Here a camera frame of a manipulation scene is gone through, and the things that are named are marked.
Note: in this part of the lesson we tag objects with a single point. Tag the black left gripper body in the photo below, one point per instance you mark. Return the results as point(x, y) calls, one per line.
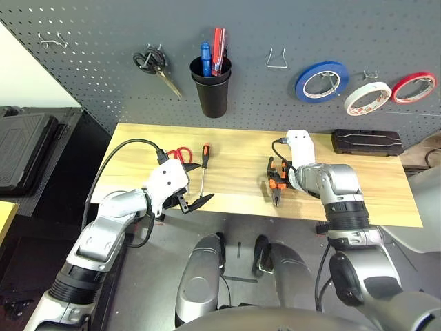
point(174, 200)

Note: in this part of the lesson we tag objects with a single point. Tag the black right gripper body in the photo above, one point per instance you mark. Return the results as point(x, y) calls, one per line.
point(288, 174)

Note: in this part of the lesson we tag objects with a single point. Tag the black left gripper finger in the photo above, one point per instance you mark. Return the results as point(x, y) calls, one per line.
point(191, 166)
point(198, 203)

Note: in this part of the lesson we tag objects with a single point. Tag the orange black screwdriver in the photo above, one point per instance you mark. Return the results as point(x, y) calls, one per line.
point(206, 153)

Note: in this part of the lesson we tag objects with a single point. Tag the orange black pliers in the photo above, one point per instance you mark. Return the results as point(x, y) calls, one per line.
point(276, 193)

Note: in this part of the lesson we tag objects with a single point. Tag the white printed tape roll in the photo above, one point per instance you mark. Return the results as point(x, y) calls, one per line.
point(355, 98)

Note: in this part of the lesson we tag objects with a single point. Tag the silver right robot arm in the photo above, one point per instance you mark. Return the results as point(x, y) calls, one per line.
point(344, 193)

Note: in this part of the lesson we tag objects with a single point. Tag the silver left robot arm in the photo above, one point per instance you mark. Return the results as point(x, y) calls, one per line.
point(103, 234)

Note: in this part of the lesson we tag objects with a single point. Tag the grey metal pegboard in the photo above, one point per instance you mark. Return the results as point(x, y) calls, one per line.
point(103, 34)

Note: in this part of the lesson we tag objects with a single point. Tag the silver robot left leg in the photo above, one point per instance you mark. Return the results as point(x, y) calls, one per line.
point(200, 276)

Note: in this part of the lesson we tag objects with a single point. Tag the silver robot leg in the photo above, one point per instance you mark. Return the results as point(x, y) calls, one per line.
point(289, 272)
point(200, 276)

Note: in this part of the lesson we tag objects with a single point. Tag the black plastic cup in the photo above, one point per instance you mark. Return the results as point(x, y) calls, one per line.
point(212, 96)

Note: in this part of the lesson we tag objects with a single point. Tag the small black tool case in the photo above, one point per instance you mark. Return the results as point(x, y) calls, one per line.
point(365, 143)

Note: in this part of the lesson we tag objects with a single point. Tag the blue tape roll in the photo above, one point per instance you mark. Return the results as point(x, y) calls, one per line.
point(301, 88)

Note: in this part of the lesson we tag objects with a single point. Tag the long black floor tape strip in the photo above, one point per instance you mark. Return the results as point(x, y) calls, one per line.
point(241, 279)

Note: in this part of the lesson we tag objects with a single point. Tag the silver robot right leg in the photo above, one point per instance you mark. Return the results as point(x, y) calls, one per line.
point(289, 272)

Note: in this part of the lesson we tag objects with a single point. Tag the silver peg hook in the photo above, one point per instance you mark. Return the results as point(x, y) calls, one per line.
point(371, 75)
point(330, 81)
point(154, 47)
point(423, 81)

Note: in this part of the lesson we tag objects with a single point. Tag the black side cabinet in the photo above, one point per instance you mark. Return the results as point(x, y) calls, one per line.
point(86, 138)

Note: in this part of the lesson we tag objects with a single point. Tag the red tape roll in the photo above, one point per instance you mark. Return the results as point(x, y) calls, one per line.
point(401, 98)

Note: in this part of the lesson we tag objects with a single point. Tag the light grey panel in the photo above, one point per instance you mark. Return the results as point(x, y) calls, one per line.
point(423, 207)

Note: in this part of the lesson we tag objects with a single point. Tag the grey robot torso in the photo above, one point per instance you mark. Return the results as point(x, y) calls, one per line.
point(275, 320)

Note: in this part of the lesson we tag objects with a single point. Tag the large black tool case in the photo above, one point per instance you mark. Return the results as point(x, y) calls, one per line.
point(24, 151)

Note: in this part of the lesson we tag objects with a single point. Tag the yellow board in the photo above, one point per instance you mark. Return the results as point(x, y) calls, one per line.
point(7, 217)

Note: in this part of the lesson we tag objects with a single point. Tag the black floor clamp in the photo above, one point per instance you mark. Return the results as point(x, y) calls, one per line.
point(17, 305)

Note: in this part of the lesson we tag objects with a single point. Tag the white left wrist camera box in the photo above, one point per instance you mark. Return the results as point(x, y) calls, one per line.
point(169, 179)

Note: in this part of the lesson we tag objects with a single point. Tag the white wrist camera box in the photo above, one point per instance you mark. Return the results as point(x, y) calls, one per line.
point(169, 179)
point(303, 148)

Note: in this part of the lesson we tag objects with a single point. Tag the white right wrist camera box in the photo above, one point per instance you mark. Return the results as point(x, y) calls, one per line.
point(303, 148)

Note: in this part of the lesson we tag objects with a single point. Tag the black table bracket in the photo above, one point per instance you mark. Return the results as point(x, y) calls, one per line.
point(322, 228)

